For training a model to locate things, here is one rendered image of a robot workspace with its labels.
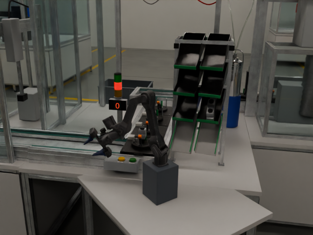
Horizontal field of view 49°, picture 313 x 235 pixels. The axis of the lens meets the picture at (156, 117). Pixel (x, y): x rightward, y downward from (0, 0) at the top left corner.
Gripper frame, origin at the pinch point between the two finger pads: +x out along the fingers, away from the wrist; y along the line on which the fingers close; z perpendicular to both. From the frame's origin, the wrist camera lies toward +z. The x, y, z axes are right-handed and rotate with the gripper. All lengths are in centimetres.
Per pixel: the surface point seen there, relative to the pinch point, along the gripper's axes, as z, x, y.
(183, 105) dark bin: 28, -54, -18
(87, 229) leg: 0, 37, -47
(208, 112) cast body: 11, -66, -22
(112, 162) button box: 6.7, -1.2, -17.4
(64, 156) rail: 21.6, 27.6, -4.7
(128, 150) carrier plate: 19.3, -9.6, -22.3
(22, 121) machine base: 104, 76, 11
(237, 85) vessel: 85, -97, -51
